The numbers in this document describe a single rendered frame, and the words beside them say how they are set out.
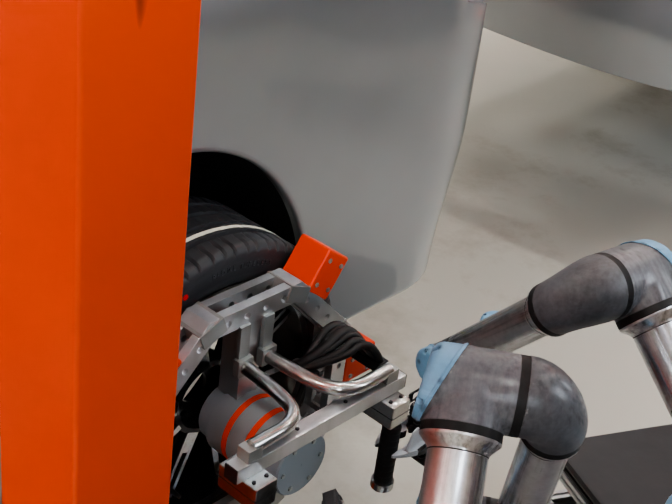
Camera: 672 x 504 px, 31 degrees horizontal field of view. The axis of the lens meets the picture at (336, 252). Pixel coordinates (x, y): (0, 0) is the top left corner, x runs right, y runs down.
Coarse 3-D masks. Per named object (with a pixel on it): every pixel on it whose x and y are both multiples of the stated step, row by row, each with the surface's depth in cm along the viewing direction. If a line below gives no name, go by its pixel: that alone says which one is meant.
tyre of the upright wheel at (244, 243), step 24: (192, 216) 225; (216, 216) 227; (240, 216) 233; (192, 240) 216; (216, 240) 217; (240, 240) 218; (264, 240) 222; (192, 264) 210; (216, 264) 213; (240, 264) 217; (264, 264) 223; (192, 288) 210; (216, 288) 215; (312, 336) 245
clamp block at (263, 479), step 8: (232, 456) 202; (224, 464) 200; (264, 472) 199; (224, 480) 201; (248, 480) 197; (256, 480) 198; (264, 480) 198; (272, 480) 198; (224, 488) 201; (232, 488) 200; (240, 488) 198; (248, 488) 196; (256, 488) 196; (264, 488) 197; (272, 488) 199; (232, 496) 200; (240, 496) 199; (248, 496) 197; (256, 496) 196; (264, 496) 198; (272, 496) 200
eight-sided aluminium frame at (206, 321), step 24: (240, 288) 215; (264, 288) 219; (288, 288) 217; (192, 312) 207; (216, 312) 211; (240, 312) 209; (264, 312) 215; (312, 312) 226; (336, 312) 232; (192, 336) 205; (216, 336) 207; (192, 360) 205; (312, 408) 248
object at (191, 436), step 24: (288, 312) 239; (288, 336) 246; (216, 360) 229; (216, 384) 238; (288, 384) 250; (192, 408) 236; (192, 432) 232; (192, 456) 251; (216, 456) 242; (192, 480) 246; (216, 480) 245
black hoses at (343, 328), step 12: (336, 324) 223; (324, 336) 222; (336, 336) 220; (348, 336) 220; (360, 336) 222; (312, 348) 221; (324, 348) 219; (336, 348) 219; (348, 348) 219; (360, 348) 219; (372, 348) 221; (300, 360) 220; (312, 360) 220; (324, 360) 219; (336, 360) 218; (360, 360) 227; (372, 360) 225; (384, 360) 226; (312, 372) 220
